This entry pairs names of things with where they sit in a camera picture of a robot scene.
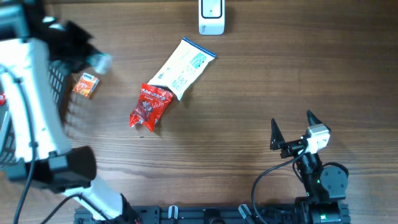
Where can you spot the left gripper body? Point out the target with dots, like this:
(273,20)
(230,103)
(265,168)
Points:
(71,46)

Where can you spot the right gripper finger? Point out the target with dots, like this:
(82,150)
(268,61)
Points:
(277,139)
(313,120)

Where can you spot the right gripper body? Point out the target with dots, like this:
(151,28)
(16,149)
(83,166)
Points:
(291,148)

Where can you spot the orange tissue pack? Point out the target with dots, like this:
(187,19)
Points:
(86,85)

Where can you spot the red snack bag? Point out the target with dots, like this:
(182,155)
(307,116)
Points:
(150,106)

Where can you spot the cream snack pouch blue seal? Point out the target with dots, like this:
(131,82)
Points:
(184,66)

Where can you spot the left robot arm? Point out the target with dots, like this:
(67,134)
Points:
(30,41)

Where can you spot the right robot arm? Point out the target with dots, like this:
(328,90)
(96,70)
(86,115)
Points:
(324,183)

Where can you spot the white barcode scanner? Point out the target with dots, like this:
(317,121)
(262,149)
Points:
(211,17)

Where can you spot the red candy bar wrapper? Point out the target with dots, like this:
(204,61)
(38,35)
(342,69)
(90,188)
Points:
(2,99)

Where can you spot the grey plastic shopping basket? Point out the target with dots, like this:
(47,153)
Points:
(58,80)

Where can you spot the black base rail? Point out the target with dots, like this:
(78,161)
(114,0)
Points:
(233,214)

